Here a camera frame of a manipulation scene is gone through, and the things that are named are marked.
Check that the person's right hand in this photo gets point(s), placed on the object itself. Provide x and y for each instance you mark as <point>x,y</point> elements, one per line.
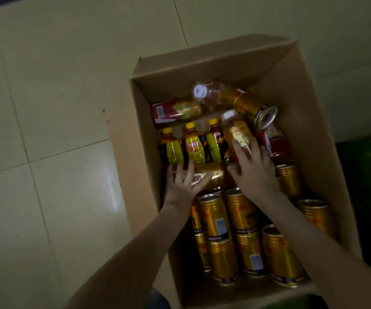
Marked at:
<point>256,176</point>

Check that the person's left hand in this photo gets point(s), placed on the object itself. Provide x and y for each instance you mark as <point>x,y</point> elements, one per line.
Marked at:
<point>180,193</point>

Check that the person's left middle finger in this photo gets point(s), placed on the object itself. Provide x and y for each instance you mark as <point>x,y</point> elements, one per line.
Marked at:
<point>189,172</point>

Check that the person's right little finger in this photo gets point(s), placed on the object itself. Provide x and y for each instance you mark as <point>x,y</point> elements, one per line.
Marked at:
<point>274,168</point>

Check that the person's right thumb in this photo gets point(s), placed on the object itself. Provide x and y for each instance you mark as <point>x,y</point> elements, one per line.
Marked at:
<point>233,170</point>

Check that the person's right middle finger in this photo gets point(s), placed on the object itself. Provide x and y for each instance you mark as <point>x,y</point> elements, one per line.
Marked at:
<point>255,151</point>

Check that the person's left little finger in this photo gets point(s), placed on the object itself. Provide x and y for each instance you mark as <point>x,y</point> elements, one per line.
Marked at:
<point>169,175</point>

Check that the person's right forearm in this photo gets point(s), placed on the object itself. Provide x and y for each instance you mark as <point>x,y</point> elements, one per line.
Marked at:
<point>317,250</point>

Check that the person's left forearm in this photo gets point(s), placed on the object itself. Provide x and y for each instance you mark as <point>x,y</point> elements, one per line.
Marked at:
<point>140,254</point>

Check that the yellow cap drink bottle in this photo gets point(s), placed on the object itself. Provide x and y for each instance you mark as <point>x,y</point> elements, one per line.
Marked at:
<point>194,147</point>
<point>172,151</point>
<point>217,143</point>

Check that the group of gold cans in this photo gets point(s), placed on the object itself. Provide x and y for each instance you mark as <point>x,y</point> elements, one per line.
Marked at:
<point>214,218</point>

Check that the brown cardboard box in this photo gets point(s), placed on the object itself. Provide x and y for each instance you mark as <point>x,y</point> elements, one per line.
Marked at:
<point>295,86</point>

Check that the dark green object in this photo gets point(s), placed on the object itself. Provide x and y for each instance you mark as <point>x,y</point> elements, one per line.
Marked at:
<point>365,196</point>

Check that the dark blue trousers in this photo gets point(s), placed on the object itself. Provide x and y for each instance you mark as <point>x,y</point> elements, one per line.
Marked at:
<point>158,300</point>

